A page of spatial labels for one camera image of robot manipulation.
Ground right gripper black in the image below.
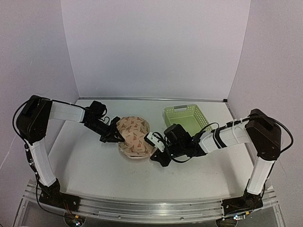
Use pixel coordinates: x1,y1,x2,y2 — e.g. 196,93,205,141
151,141,185,168

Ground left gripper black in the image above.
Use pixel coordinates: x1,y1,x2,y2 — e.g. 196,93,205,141
84,119,124,143

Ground floral mesh laundry bag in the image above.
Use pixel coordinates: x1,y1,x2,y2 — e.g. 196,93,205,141
117,116,155,160

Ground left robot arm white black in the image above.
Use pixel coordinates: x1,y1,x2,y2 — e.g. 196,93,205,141
12,95,124,211

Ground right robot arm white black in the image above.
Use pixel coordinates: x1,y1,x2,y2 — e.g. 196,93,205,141
144,109,282,215

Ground light green plastic basket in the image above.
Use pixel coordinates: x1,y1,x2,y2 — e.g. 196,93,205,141
164,104,209,136

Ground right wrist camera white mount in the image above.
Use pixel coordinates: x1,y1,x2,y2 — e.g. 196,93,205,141
144,132,165,153

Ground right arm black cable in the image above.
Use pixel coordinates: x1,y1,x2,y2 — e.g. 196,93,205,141
169,113,294,164

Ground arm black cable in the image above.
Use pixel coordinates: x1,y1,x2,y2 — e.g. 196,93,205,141
11,98,86,180
169,113,294,164

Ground aluminium front rail frame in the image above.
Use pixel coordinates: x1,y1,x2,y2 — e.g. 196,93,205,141
14,186,285,227

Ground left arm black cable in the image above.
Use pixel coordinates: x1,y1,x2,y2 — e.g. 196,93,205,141
11,98,86,180

